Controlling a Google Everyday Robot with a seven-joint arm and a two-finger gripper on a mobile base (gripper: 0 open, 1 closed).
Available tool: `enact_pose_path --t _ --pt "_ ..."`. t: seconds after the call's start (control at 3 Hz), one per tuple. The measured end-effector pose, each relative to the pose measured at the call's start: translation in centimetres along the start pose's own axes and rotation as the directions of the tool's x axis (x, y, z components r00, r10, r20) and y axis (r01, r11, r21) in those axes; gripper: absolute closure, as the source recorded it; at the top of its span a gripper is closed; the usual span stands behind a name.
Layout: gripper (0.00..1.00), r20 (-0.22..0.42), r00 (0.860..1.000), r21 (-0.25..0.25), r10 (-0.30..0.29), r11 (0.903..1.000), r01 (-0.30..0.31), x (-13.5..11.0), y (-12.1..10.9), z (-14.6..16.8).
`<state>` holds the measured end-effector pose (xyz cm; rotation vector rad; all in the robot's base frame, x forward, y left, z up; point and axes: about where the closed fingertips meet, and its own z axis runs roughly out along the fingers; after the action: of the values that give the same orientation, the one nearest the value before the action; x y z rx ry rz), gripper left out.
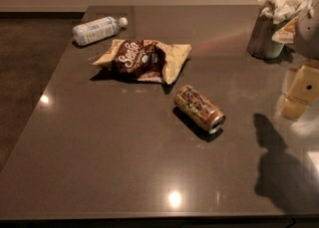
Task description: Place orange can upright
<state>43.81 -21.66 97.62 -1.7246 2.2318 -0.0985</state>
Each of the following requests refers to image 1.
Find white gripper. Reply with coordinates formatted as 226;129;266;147
272;7;319;121

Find orange soda can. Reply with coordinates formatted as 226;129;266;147
174;85;226;134

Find metal cup holder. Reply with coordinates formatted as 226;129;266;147
247;13;286;60

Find brown chip bag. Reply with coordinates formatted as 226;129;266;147
94;39;191;85

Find clear plastic water bottle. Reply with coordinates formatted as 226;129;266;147
72;16;128;46

